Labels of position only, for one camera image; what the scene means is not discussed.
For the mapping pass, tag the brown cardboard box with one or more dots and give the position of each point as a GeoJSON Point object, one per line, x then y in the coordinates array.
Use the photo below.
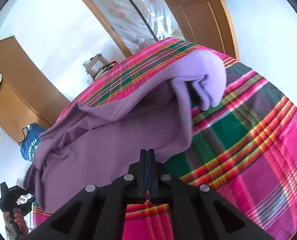
{"type": "Point", "coordinates": [95, 64]}

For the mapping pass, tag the wooden room door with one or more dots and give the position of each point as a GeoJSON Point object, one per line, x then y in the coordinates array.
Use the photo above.
{"type": "Point", "coordinates": [206, 22]}

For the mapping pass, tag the blue printed tote bag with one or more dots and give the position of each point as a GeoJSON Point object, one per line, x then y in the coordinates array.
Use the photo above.
{"type": "Point", "coordinates": [31, 140]}

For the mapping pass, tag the person's left hand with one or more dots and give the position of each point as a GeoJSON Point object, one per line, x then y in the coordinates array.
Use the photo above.
{"type": "Point", "coordinates": [19, 219]}

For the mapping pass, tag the wooden wardrobe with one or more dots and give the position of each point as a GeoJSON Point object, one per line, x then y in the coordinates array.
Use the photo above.
{"type": "Point", "coordinates": [26, 95]}

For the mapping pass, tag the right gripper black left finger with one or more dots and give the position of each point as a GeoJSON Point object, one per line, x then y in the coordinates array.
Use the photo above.
{"type": "Point", "coordinates": [97, 212]}

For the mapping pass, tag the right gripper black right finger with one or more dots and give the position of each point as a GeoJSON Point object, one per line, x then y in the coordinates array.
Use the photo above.
{"type": "Point", "coordinates": [197, 212]}

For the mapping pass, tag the pink plaid tablecloth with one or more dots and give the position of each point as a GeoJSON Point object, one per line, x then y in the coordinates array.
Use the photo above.
{"type": "Point", "coordinates": [245, 148]}

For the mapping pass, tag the purple fleece garment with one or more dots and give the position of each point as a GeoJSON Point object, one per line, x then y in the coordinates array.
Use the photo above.
{"type": "Point", "coordinates": [95, 145]}

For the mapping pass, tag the transparent printed door curtain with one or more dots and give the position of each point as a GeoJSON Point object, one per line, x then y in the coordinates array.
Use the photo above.
{"type": "Point", "coordinates": [140, 23]}

